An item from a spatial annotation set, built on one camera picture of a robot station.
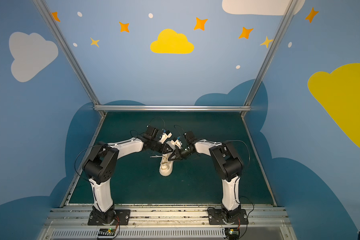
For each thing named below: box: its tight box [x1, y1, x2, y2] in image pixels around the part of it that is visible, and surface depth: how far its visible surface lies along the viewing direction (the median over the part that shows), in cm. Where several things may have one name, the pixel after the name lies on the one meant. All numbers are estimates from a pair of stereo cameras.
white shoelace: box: [149, 153, 171, 163], surface depth 93 cm
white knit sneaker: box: [159, 152, 174, 177], surface depth 90 cm
